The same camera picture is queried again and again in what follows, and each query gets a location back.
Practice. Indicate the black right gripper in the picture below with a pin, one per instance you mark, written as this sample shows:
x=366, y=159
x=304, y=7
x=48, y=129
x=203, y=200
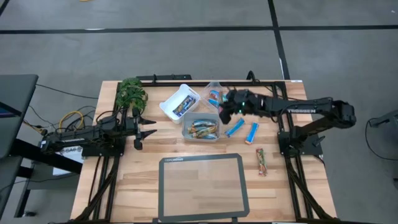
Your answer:
x=245, y=101

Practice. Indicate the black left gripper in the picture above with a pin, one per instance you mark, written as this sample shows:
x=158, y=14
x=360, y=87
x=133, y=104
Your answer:
x=137, y=130

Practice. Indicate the blue Quaker granola bar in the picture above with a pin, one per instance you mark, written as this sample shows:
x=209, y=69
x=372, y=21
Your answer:
x=184, y=105
x=215, y=93
x=234, y=127
x=214, y=103
x=252, y=133
x=202, y=123

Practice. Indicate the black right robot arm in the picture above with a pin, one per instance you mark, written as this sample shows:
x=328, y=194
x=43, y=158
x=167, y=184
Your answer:
x=311, y=107

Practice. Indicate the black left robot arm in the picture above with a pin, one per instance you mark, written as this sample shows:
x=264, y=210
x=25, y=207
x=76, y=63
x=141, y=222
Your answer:
x=77, y=137

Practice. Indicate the brown granola bar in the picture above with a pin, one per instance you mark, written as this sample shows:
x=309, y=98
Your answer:
x=203, y=129

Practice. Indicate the clear plastic container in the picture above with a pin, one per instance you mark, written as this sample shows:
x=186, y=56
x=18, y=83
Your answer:
x=205, y=90

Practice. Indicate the white plastic bin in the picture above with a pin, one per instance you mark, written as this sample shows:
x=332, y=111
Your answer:
x=168, y=106

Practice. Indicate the grey plastic bin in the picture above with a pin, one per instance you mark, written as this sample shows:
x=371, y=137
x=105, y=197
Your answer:
x=184, y=133

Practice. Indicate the green potted plant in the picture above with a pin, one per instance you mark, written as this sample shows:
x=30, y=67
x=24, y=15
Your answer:
x=130, y=91

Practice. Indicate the translucent mat with dark border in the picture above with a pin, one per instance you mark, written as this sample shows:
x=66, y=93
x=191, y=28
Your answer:
x=161, y=186

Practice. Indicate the black metal table frame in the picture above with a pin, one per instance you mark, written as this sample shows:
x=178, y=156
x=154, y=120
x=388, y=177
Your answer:
x=155, y=84

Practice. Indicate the black mount bar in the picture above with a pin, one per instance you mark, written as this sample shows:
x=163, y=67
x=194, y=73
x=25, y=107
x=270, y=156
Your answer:
x=164, y=77

